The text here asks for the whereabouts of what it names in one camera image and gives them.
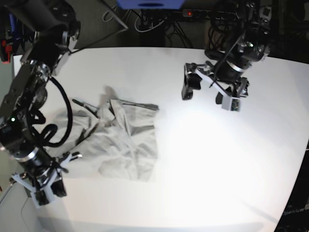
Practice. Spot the white plastic bin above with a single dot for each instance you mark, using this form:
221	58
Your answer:
17	212

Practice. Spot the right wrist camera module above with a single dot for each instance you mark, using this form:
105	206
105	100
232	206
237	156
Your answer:
42	197

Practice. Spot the blue overhead box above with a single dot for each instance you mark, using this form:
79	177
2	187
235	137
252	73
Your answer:
150	4

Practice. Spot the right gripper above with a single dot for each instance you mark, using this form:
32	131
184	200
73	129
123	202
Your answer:
50	174

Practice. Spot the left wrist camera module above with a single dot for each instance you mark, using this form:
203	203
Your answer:
231	103

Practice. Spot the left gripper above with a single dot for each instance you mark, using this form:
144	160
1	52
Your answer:
194	74

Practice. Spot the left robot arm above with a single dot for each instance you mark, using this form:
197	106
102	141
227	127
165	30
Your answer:
239	36

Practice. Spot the red black clamp tool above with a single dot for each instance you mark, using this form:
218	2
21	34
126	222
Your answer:
5	51

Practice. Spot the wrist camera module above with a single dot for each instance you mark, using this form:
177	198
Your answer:
42	197
231	103

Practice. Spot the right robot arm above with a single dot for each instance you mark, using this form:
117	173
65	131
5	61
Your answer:
56	33

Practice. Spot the beige t-shirt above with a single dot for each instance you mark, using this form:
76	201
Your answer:
116	140

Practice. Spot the black power strip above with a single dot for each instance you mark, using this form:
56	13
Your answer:
207	14

